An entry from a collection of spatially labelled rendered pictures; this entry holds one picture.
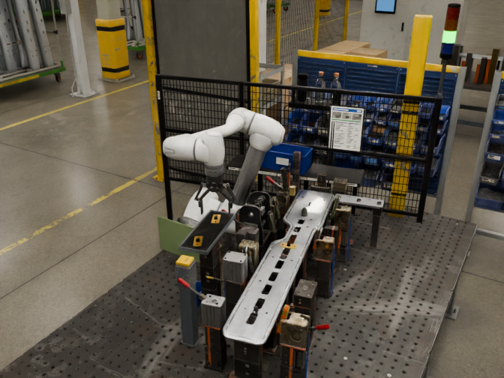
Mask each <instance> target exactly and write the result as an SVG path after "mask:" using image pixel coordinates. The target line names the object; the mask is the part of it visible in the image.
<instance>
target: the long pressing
mask: <svg viewBox="0 0 504 378"><path fill-rule="evenodd" d="M334 198H335V195H334V194H332V193H324V192H319V191H313V190H304V189H301V190H299V191H298V193H297V194H296V196H295V199H294V200H293V201H292V204H291V205H290V207H289V208H288V210H287V212H286V214H285V215H284V217H283V222H284V223H285V224H287V225H288V226H289V229H288V231H287V233H286V235H285V237H284V238H282V239H278V240H275V241H273V242H272V243H271V244H270V245H269V247H268V249H267V251H266V252H265V254H264V256H263V258H262V259H261V261H260V263H259V265H258V266H257V268H256V271H255V272H254V273H253V276H252V277H251V279H250V281H249V282H248V284H247V286H246V287H245V289H244V292H243V293H242V294H241V297H240V298H239V300H238V302H237V303H236V305H235V307H234V308H233V310H232V313H231V314H230V315H229V318H228V320H227V321H226V323H225V325H224V326H223V328H222V335H223V336H224V337H225V338H228V339H231V340H234V341H240V342H243V343H247V344H253V345H257V346H259V345H263V344H265V343H266V342H267V340H268V339H269V335H270V334H271V332H272V329H273V327H274V325H275V322H276V320H277V318H278V315H279V313H280V312H281V308H282V307H283V304H284V302H285V300H286V297H287V295H288V293H289V291H290V288H291V286H292V284H293V281H294V279H295V277H296V275H297V272H298V270H299V267H300V265H301V264H302V260H303V259H304V257H305V254H306V252H307V250H308V247H309V245H310V243H311V240H312V238H313V237H314V233H315V232H316V231H317V229H318V228H319V227H323V224H324V222H325V220H326V217H327V215H328V213H329V210H330V208H331V206H332V203H333V201H334V200H333V199H334ZM324 200H325V201H324ZM309 202H311V203H310V205H309ZM304 207H305V208H307V216H306V217H303V216H302V209H303V208H304ZM299 220H303V221H304V223H303V224H299V223H298V222H299ZM296 227H300V228H301V229H300V231H299V232H294V229H295V228H296ZM291 235H295V236H297V237H296V239H295V241H294V243H293V244H294V245H298V246H297V248H296V249H292V248H289V249H290V251H289V253H288V255H287V257H286V259H280V257H281V254H282V253H283V251H284V249H285V248H287V247H280V245H281V243H282V242H283V243H288V241H289V240H290V237H291ZM291 260H292V261H291ZM278 261H284V263H283V265H282V267H281V268H280V269H278V268H275V266H276V265H277V263H278ZM272 272H275V273H278V275H277V277H276V279H275V281H270V280H269V278H270V276H271V274H272ZM266 285H270V286H271V289H270V291H269V293H268V295H265V294H262V292H263V290H264V288H265V286H266ZM258 299H265V301H264V303H263V305H262V308H261V309H258V310H259V311H258V313H256V312H253V311H254V306H255V305H256V303H257V301H258ZM245 308H246V309H245ZM251 314H257V315H258V316H257V318H256V320H255V322H254V324H253V325H250V324H247V321H248V319H249V317H250V315H251Z"/></svg>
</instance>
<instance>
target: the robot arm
mask: <svg viewBox="0 0 504 378"><path fill-rule="evenodd" d="M238 131H240V132H242V133H244V134H247V135H249V136H250V140H249V141H250V147H249V149H248V151H247V154H246V157H245V159H244V163H243V165H242V167H241V171H240V173H239V175H238V178H237V181H236V183H235V187H234V189H233V191H232V190H231V188H230V184H229V182H227V183H226V184H224V183H223V178H222V175H223V173H224V155H225V148H224V139H223V138H224V137H228V136H230V135H232V134H234V133H236V132H238ZM284 134H285V129H284V127H283V126H282V125H281V124H280V123H279V122H277V121H275V120H274V119H272V118H269V117H268V116H265V115H262V114H259V113H256V112H253V111H250V110H248V109H245V108H237V109H234V110H233V111H232V112H231V113H230V114H229V115H228V117H227V120H226V124H225V125H222V126H220V127H215V128H212V129H208V130H204V131H200V132H197V133H192V134H188V133H185V134H182V135H178V136H171V137H169V138H167V139H165V140H164V141H163V153H164V154H165V155H166V156H167V157H168V158H172V159H175V160H180V161H202V162H204V166H205V174H206V181H207V183H203V182H201V184H200V188H199V190H198V191H197V192H196V193H195V194H194V195H193V196H192V197H191V199H190V202H189V203H188V205H187V208H186V210H185V212H184V216H183V218H182V219H181V218H178V220H177V221H176V222H179V223H181V224H185V225H188V226H190V227H194V228H195V226H196V225H197V224H198V223H199V222H200V221H201V220H202V219H203V218H204V216H205V215H206V214H207V213H208V212H209V210H210V209H211V210H217V211H221V210H222V209H225V210H226V211H227V212H229V216H230V213H236V212H237V211H238V210H239V209H240V208H241V207H242V206H244V205H247V200H248V197H249V195H250V192H251V189H252V187H253V185H254V182H255V179H256V177H257V174H258V172H259V170H260V167H261V165H262V162H263V159H264V157H265V155H266V152H267V151H268V150H269V149H270V148H271V147H272V146H278V145H280V144H281V143H282V141H283V138H284ZM205 186H206V187H207V188H204V187H205ZM223 187H225V188H226V189H227V191H228V193H229V195H230V196H229V195H228V194H227V193H226V192H225V191H224V189H223ZM215 192H216V193H218V192H220V193H221V194H222V195H223V196H224V197H225V198H226V199H225V201H224V203H222V202H220V201H218V195H217V194H216V193H215ZM225 232H226V233H230V234H233V235H236V224H235V221H234V220H233V221H232V223H231V224H230V225H229V226H228V227H227V229H226V231H225Z"/></svg>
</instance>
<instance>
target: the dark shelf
mask: <svg viewBox="0 0 504 378"><path fill-rule="evenodd" d="M245 157H246V155H243V154H237V155H236V156H235V157H234V158H233V159H232V160H231V161H230V162H229V163H228V164H227V165H226V169H227V170H235V171H241V168H242V165H243V163H244V160H245ZM319 172H322V173H327V177H326V183H329V184H333V181H334V180H335V177H337V178H343V179H347V186H350V187H356V188H360V187H361V185H362V181H363V178H364V176H365V171H364V170H361V169H350V168H343V167H338V166H326V165H320V164H314V163H312V164H311V168H310V169H309V170H308V171H307V172H306V173H305V174H304V175H300V177H299V179H300V180H306V181H312V182H317V175H318V173H319ZM258 174H263V175H268V176H278V177H281V171H279V170H275V169H266V168H262V165H261V167H260V169H259V172H258Z"/></svg>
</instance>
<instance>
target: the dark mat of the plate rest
mask: <svg viewBox="0 0 504 378"><path fill-rule="evenodd" d="M213 215H220V221H219V223H211V222H212V217H213ZM233 215H234V214H231V215H230V216H229V214H226V213H221V212H216V211H210V212H209V213H208V215H207V216H206V217H205V218H204V220H203V221H202V222H201V223H200V225H199V226H198V227H197V228H196V229H195V230H194V231H193V232H192V233H191V234H190V236H189V237H188V238H187V239H186V241H185V242H184V243H183V244H182V245H181V247H185V248H192V249H197V250H201V251H207V250H208V249H209V247H210V246H211V244H212V243H213V242H214V240H215V239H216V238H217V237H218V235H219V234H220V233H221V231H222V230H223V228H224V227H225V226H226V225H227V224H228V222H229V221H230V219H231V218H232V217H233ZM195 236H202V237H203V238H202V246H201V247H194V246H193V244H194V237H195Z"/></svg>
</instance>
